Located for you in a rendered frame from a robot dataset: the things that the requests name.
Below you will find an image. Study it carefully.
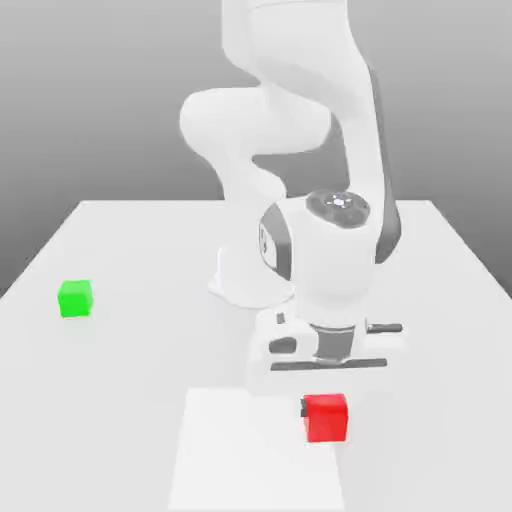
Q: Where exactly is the small red cube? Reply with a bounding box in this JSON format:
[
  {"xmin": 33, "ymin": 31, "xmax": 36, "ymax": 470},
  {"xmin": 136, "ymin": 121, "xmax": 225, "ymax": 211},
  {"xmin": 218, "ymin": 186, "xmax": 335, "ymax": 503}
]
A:
[{"xmin": 301, "ymin": 392, "xmax": 350, "ymax": 444}]

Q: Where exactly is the small green cube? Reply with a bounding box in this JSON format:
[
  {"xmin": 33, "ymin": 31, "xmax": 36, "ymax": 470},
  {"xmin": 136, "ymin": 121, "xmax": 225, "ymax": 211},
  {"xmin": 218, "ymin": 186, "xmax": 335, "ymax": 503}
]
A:
[{"xmin": 57, "ymin": 279, "xmax": 95, "ymax": 320}]

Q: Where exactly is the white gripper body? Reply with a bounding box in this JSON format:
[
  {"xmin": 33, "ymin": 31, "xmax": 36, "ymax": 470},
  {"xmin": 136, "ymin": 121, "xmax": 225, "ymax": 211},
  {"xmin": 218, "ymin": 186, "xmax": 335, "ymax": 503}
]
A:
[{"xmin": 244, "ymin": 356, "xmax": 392, "ymax": 398}]

